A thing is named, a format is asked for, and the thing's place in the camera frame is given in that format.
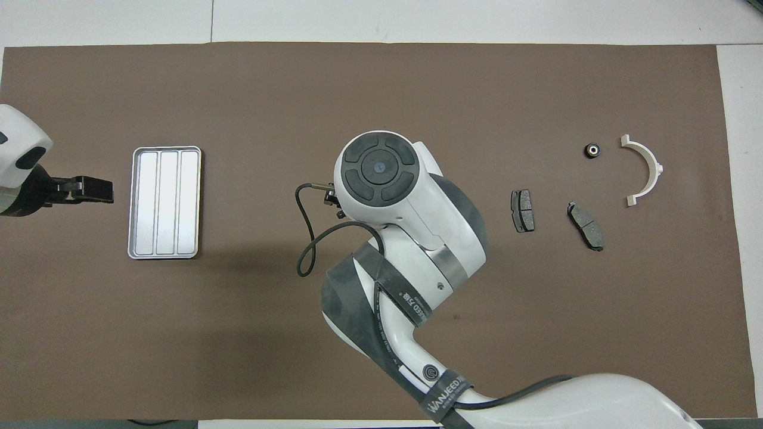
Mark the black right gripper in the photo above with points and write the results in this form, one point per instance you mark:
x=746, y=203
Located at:
x=337, y=211

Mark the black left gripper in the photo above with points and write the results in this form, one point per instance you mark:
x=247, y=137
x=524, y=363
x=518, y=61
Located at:
x=24, y=196

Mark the large black bearing gear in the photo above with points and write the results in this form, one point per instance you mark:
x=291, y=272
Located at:
x=591, y=150

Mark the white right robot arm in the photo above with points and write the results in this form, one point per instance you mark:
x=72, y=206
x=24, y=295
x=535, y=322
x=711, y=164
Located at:
x=417, y=238

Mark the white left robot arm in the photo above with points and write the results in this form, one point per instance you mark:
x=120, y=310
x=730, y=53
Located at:
x=18, y=137

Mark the silver metal tray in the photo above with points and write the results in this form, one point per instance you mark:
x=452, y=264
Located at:
x=164, y=202

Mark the brown table mat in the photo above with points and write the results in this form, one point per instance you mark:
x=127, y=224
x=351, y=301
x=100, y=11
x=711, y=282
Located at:
x=381, y=89

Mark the rectangular dark brake pad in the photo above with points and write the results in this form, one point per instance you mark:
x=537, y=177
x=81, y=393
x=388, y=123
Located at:
x=523, y=210

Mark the curved dark brake pad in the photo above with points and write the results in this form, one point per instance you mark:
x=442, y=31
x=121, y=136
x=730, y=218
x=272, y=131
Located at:
x=585, y=225

